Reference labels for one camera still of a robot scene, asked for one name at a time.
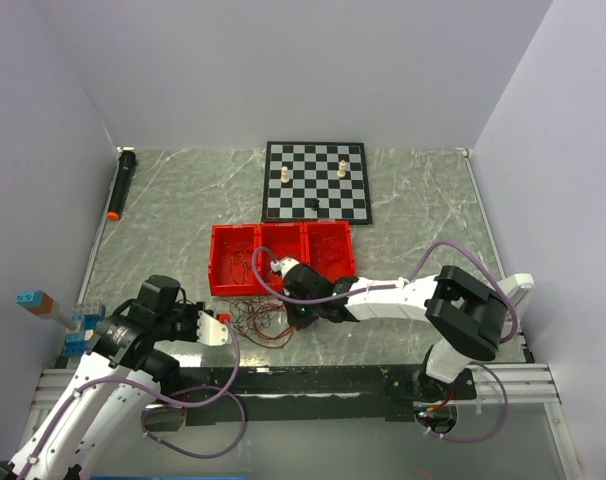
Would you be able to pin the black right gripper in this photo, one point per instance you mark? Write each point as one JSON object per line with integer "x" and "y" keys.
{"x": 300, "y": 321}

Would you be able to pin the grey and blue toy block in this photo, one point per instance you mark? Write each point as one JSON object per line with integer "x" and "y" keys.
{"x": 89, "y": 314}

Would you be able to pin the white chess piece left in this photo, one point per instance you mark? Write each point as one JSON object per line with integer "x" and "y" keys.
{"x": 284, "y": 175}

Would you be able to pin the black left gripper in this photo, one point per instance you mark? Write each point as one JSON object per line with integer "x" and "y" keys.
{"x": 193, "y": 310}

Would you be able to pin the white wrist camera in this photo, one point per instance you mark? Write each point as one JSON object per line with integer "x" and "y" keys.
{"x": 282, "y": 266}
{"x": 213, "y": 330}

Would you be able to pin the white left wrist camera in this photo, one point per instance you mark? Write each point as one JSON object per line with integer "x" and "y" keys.
{"x": 213, "y": 330}

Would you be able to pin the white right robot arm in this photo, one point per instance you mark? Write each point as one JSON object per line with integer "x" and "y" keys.
{"x": 467, "y": 314}

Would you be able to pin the white chess piece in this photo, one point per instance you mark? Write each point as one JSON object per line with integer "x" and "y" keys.
{"x": 284, "y": 175}
{"x": 341, "y": 172}

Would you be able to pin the black and grey chessboard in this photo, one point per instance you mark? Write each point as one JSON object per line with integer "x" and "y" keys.
{"x": 313, "y": 175}

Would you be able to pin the black marker with orange cap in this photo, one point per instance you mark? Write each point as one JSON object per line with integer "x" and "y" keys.
{"x": 127, "y": 164}

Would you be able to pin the blue and brown toy block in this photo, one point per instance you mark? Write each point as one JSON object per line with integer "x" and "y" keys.
{"x": 36, "y": 302}

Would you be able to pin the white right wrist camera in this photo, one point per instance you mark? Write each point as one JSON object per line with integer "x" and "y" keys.
{"x": 282, "y": 266}

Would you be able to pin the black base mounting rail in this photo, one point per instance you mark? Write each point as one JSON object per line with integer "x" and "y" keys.
{"x": 389, "y": 392}

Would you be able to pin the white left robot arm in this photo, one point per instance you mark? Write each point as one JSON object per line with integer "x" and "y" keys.
{"x": 120, "y": 372}

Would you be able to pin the white chess piece right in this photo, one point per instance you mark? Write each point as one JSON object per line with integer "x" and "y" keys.
{"x": 341, "y": 172}

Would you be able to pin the red three-compartment plastic tray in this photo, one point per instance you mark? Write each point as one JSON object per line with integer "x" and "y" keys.
{"x": 325, "y": 246}

